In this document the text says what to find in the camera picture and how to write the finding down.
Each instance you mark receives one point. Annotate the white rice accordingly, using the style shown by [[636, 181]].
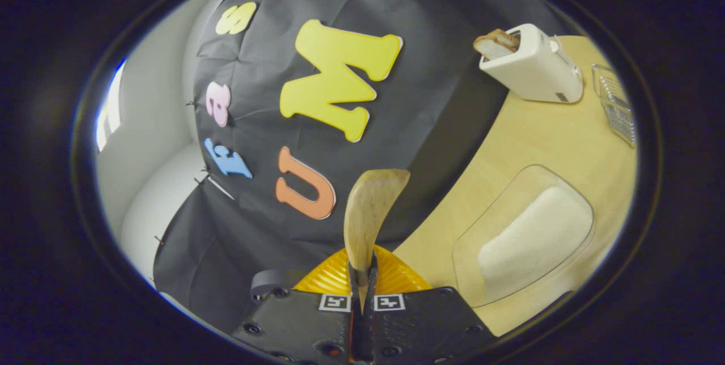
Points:
[[538, 234]]

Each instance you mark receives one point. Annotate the wooden spoon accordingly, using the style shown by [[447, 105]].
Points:
[[371, 206]]

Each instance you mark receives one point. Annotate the clear plastic container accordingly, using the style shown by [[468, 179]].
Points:
[[510, 195]]

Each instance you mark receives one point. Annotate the white toaster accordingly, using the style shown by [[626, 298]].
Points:
[[538, 67]]

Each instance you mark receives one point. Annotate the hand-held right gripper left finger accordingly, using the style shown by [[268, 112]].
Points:
[[306, 325]]

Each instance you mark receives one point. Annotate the ceiling light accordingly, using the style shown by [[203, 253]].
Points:
[[110, 110]]

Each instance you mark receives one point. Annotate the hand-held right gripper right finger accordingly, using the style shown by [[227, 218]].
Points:
[[419, 325]]

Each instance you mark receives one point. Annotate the toasted bread slice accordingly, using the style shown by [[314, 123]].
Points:
[[494, 43]]

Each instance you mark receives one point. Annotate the black backdrop cloth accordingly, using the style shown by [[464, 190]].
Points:
[[238, 240]]

